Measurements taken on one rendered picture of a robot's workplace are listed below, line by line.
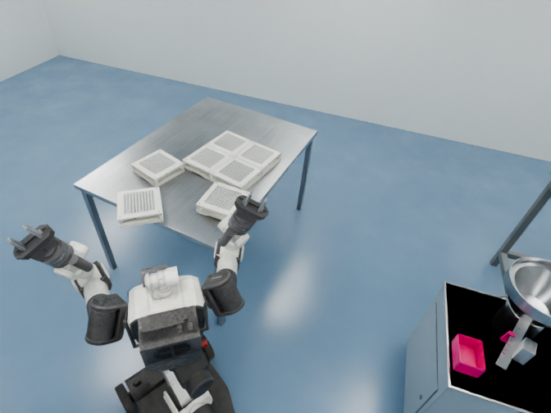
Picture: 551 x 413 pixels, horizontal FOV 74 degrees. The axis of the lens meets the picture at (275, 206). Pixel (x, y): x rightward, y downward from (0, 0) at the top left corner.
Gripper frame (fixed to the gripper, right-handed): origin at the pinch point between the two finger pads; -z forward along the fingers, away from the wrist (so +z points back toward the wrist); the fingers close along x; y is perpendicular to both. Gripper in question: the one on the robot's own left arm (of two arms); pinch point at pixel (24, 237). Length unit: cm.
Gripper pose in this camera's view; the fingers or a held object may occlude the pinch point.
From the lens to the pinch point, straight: 130.4
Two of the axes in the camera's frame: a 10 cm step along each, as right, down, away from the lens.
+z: 0.9, 4.3, 9.0
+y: 7.4, 5.7, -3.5
